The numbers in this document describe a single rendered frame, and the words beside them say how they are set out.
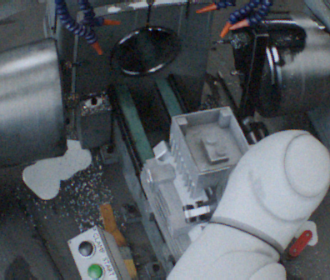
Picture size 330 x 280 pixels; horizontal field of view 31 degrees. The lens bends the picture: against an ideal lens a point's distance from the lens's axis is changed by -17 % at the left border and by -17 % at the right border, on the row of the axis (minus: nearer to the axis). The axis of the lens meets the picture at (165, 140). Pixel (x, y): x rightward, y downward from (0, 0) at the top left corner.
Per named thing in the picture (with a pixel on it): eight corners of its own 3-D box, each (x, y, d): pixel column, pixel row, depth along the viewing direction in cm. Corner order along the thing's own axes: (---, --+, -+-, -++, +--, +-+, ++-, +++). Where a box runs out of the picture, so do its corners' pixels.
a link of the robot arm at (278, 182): (247, 127, 79) (192, 225, 75) (293, 96, 64) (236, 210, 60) (309, 174, 80) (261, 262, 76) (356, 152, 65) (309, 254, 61)
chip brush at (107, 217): (93, 207, 141) (93, 205, 140) (116, 205, 142) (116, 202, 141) (115, 282, 128) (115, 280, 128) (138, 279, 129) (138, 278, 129)
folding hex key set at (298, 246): (304, 231, 140) (306, 227, 138) (312, 237, 139) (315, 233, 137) (284, 256, 135) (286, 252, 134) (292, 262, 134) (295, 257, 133)
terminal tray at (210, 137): (166, 147, 118) (170, 117, 112) (225, 134, 120) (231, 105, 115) (191, 202, 110) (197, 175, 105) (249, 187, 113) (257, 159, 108)
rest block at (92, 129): (76, 131, 154) (77, 93, 145) (104, 125, 156) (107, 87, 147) (82, 150, 151) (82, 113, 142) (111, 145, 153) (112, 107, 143)
